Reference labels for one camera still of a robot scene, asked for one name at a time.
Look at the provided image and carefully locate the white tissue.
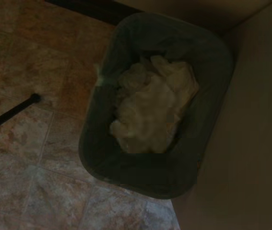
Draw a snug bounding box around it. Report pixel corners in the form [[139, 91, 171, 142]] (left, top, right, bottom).
[[109, 81, 183, 154]]

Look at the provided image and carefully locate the dark green trash bin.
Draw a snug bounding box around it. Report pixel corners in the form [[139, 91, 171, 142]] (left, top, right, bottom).
[[78, 11, 235, 201]]

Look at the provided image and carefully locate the crumpled white paper waste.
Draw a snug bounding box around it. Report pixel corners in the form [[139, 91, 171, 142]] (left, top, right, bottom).
[[117, 54, 200, 113]]

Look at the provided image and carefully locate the black baseboard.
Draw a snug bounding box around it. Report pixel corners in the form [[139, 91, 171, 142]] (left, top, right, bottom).
[[44, 0, 144, 25]]

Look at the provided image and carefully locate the grey vanity cabinet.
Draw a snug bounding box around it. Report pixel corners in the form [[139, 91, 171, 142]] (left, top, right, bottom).
[[171, 0, 272, 230]]

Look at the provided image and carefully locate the black stand leg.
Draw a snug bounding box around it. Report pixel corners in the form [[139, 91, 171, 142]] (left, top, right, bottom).
[[0, 93, 42, 146]]

